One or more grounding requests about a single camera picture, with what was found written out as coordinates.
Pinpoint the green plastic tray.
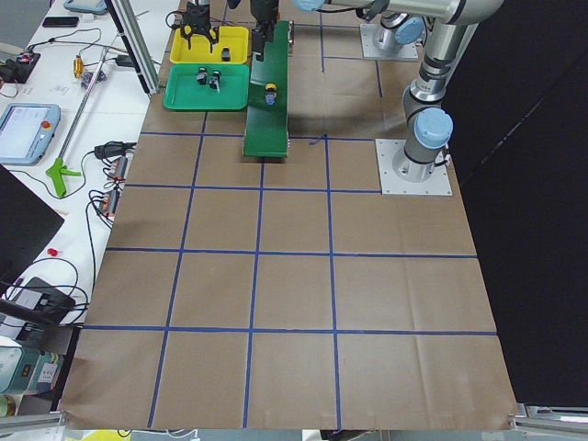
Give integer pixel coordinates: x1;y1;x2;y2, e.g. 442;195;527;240
163;63;250;111

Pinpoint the aluminium frame post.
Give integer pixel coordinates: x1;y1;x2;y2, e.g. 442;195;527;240
105;0;160;96

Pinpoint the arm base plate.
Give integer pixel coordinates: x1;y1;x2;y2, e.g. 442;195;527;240
375;139;453;197
360;24;419;62

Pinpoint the teach pendant tablet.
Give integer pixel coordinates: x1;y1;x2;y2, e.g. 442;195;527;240
1;103;61;166

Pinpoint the yellow plastic tray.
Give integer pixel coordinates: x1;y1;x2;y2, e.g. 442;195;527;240
169;25;251;65

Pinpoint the green handled reach grabber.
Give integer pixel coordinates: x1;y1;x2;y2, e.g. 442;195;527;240
45;47;108;198

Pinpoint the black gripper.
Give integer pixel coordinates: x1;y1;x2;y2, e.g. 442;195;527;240
250;0;279;62
178;0;219;52

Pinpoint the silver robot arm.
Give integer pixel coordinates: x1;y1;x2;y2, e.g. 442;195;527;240
168;0;425;59
334;0;503;183

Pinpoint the black power adapter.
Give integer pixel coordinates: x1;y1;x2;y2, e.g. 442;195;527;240
114;55;134;68

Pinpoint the yellow push button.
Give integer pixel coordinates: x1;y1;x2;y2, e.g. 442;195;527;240
265;83;277;106

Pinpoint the green conveyor belt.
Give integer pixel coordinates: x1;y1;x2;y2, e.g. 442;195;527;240
243;20;291;158

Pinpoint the gold aluminium resistor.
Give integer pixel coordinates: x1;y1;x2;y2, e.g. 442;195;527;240
73;55;85;79

